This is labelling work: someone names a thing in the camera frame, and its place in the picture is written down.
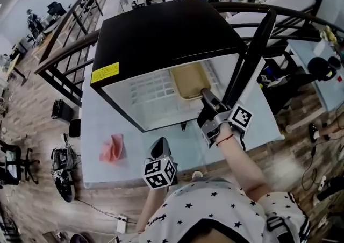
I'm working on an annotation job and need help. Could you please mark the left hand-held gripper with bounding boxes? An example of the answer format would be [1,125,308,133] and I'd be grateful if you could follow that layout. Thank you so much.
[142,137,178,190]

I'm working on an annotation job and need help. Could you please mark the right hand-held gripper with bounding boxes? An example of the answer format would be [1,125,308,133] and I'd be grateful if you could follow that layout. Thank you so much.
[197,88,254,148]

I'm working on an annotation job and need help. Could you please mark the beige food tray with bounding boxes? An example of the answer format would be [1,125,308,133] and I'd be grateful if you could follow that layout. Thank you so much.
[170,64,212,101]

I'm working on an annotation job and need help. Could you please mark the black mini fridge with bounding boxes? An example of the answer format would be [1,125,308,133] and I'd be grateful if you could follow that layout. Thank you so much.
[90,0,277,134]

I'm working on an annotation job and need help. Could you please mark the person's left forearm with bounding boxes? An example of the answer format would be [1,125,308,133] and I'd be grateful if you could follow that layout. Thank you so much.
[135,187,169,234]

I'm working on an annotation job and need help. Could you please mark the person's right forearm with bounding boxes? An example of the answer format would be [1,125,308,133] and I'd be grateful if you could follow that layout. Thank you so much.
[216,123,273,199]

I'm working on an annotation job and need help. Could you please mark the pink cloth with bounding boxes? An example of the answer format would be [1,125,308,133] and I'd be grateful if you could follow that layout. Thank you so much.
[98,133,127,163]

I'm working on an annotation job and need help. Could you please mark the white star print shirt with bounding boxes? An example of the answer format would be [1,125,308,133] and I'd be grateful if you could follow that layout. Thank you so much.
[118,180,310,243]

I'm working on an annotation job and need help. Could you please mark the black backpack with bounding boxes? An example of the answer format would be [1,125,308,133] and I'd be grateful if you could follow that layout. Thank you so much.
[50,147,76,203]

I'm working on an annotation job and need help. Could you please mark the black rectangular device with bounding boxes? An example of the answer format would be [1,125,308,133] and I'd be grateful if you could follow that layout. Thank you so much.
[68,118,82,139]

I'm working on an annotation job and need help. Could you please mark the light blue table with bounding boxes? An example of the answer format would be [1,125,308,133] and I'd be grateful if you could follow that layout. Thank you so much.
[286,38,344,113]

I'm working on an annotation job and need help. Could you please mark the black waste bin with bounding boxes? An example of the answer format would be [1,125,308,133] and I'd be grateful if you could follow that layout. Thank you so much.
[51,98,74,124]

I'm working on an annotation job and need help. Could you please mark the flowers in vase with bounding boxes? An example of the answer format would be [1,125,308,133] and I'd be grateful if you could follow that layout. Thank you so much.
[321,25,338,44]

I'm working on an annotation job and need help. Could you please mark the black swivel chair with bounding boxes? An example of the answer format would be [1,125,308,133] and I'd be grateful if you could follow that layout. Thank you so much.
[0,139,40,187]

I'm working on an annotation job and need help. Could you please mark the black metal railing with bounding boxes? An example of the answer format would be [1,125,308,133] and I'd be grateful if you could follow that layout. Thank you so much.
[34,0,344,108]

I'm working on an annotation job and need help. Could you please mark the red string bracelet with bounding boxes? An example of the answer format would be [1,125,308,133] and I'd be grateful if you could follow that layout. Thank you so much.
[216,134,234,147]

